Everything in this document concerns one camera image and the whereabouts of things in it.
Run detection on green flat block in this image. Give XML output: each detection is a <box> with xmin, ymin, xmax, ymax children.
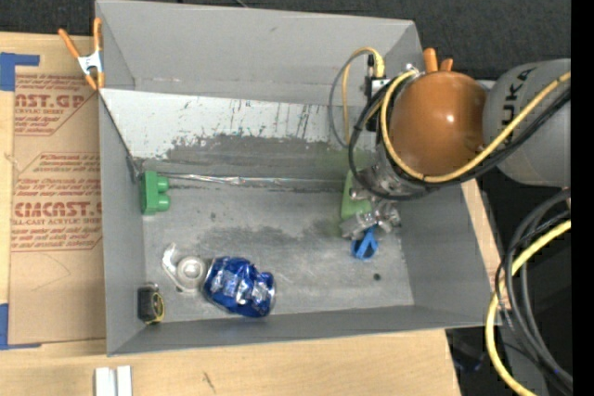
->
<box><xmin>340</xmin><ymin>169</ymin><xmax>368</xmax><ymax>221</ymax></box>

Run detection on blue plastic clip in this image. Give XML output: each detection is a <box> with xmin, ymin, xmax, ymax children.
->
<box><xmin>351</xmin><ymin>224</ymin><xmax>380</xmax><ymax>262</ymax></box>

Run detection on grey metal bin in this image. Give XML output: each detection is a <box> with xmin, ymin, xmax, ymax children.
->
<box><xmin>95</xmin><ymin>0</ymin><xmax>501</xmax><ymax>357</ymax></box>

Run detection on crushed blue foil packet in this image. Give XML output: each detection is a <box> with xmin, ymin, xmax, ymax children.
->
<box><xmin>202</xmin><ymin>256</ymin><xmax>278</xmax><ymax>319</ymax></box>

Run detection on white measuring spoon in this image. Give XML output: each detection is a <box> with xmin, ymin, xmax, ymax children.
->
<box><xmin>161</xmin><ymin>243</ymin><xmax>207</xmax><ymax>293</ymax></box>

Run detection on green toy building block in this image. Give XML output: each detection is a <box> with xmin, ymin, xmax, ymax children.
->
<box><xmin>140</xmin><ymin>170</ymin><xmax>172</xmax><ymax>215</ymax></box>

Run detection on black and yellow tape measure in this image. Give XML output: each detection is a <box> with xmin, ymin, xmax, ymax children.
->
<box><xmin>136</xmin><ymin>283</ymin><xmax>166</xmax><ymax>325</ymax></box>

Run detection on brown cardboard board, red print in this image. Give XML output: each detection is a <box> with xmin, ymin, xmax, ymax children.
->
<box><xmin>0</xmin><ymin>31</ymin><xmax>108</xmax><ymax>351</ymax></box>

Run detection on black cylinder on white bracket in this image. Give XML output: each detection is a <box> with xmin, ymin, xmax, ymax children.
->
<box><xmin>363</xmin><ymin>73</ymin><xmax>393</xmax><ymax>106</ymax></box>

